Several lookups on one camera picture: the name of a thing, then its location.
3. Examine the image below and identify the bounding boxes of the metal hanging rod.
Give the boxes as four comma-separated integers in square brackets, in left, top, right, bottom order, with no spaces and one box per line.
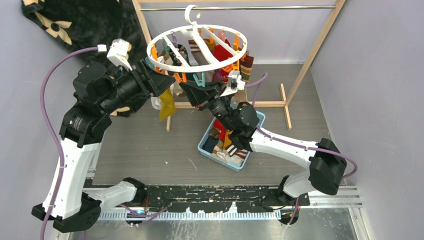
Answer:
[139,5,336,12]

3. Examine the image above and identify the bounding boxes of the teal hanger clip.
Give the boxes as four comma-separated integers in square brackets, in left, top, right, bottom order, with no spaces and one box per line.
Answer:
[193,72,206,88]

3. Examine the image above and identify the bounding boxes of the white sock in basket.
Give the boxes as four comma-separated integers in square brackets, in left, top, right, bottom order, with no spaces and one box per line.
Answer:
[216,152,245,167]

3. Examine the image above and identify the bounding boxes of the brown white striped sock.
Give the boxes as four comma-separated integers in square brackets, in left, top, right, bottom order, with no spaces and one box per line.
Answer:
[225,144,249,160]

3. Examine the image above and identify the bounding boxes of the brown striped hanging sock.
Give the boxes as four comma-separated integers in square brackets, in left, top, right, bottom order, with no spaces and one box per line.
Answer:
[239,54,254,83]

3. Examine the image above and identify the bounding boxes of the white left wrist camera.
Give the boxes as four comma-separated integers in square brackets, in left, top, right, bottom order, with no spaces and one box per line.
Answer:
[96,38,133,71]

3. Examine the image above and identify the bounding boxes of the orange hanger clip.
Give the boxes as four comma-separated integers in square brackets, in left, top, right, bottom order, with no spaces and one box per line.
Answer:
[173,72,187,84]

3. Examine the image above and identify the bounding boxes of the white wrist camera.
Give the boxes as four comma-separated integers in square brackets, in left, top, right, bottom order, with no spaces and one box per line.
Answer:
[96,38,133,71]
[222,70,246,96]

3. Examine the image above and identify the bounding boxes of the red patterned hanging sock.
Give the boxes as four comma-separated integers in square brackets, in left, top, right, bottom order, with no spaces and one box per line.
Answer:
[212,44,233,74]

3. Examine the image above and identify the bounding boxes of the mustard yellow sock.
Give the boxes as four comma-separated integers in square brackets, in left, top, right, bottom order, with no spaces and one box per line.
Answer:
[158,87,177,121]

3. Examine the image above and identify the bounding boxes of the white round clip hanger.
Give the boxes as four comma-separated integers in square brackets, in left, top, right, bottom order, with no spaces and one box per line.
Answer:
[146,4,248,73]

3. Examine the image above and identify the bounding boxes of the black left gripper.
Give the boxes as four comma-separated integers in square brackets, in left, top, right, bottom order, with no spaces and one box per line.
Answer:
[99,59,176,115]

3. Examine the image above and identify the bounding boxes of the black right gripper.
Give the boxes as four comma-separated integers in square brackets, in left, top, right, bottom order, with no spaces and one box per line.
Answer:
[179,79,236,133]

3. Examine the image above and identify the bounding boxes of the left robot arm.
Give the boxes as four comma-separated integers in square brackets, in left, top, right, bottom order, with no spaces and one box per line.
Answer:
[31,60,175,233]

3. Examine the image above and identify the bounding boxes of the black floral fleece blanket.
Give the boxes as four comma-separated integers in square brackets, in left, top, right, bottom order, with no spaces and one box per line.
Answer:
[21,0,150,117]

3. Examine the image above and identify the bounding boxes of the white black-striped sock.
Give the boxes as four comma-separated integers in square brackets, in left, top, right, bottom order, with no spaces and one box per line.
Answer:
[150,96,163,111]

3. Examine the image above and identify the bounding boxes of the wooden clothes rack frame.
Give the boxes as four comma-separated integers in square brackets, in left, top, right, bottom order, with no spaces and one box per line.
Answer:
[133,0,345,130]

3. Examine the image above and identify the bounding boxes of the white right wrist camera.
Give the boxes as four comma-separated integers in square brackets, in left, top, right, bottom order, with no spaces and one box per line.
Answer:
[222,70,246,96]

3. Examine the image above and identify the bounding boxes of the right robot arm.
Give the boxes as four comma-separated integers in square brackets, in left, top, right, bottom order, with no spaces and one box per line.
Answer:
[179,81,347,206]

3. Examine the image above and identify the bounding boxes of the light blue sock basket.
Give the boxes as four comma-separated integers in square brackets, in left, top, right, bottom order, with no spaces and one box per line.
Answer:
[197,117,251,172]

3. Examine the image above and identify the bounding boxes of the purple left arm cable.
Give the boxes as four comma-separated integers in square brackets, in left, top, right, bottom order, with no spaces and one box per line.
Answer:
[39,46,100,240]

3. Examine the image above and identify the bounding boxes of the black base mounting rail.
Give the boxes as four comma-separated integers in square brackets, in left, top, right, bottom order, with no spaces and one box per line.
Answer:
[125,185,310,214]

